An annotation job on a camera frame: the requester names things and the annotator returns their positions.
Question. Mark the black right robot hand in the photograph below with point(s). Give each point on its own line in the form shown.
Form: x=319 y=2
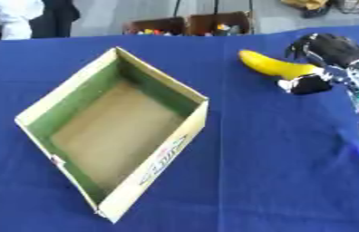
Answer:
x=333 y=48

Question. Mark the brown cardboard box with toys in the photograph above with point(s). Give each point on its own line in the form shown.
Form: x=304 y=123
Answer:
x=221 y=24
x=154 y=27

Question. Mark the tan cardboard box green inside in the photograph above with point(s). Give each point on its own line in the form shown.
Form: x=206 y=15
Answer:
x=115 y=130

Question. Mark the yellow bag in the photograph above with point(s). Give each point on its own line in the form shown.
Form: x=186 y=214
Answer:
x=307 y=4

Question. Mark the yellow toy banana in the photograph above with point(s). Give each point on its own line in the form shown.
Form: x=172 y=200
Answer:
x=272 y=65

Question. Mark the person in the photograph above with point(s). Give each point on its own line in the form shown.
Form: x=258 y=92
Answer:
x=8 y=18

